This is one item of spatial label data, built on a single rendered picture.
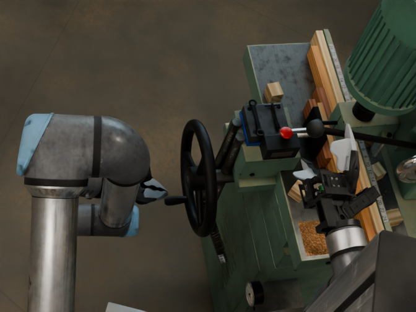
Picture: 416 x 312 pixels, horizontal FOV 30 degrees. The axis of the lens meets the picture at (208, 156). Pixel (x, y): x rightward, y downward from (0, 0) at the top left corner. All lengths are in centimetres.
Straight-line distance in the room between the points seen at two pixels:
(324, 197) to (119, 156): 39
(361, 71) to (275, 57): 48
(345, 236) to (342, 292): 88
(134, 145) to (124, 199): 20
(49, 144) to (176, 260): 134
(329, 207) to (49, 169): 52
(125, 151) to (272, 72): 68
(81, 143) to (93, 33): 174
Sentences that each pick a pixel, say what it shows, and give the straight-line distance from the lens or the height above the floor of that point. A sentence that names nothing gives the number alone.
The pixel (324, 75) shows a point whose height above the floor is 94.
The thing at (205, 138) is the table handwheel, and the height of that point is 95.
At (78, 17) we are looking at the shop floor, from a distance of 317.
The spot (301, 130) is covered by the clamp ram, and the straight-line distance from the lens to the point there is 185.
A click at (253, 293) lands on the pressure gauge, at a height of 69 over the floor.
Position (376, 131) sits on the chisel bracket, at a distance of 182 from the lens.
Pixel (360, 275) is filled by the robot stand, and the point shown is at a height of 200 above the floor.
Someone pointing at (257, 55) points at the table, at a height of 90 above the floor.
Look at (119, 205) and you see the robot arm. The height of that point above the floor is 99.
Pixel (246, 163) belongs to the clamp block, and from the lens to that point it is 178.
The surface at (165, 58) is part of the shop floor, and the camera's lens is 309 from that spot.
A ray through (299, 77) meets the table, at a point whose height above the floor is 90.
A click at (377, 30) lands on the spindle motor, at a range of 153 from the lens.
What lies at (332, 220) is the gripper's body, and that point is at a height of 121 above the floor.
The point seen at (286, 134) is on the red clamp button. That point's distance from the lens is 176.
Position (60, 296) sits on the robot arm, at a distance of 146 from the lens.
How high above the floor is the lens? 247
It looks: 59 degrees down
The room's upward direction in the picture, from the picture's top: 20 degrees clockwise
